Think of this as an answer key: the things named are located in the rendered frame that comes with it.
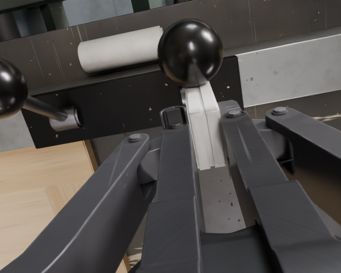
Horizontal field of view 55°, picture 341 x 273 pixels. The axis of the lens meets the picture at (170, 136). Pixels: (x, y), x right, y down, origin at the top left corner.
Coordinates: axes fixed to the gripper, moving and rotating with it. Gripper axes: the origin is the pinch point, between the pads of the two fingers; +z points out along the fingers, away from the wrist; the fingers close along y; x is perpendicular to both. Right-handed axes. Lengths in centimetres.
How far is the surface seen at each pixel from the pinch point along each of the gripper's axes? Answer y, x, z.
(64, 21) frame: -60, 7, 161
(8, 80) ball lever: -10.5, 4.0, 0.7
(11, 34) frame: -48, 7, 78
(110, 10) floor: -46, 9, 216
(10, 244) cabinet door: -25.6, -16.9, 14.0
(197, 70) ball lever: 0.1, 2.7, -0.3
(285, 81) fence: 7.9, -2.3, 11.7
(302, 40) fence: 9.7, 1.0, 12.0
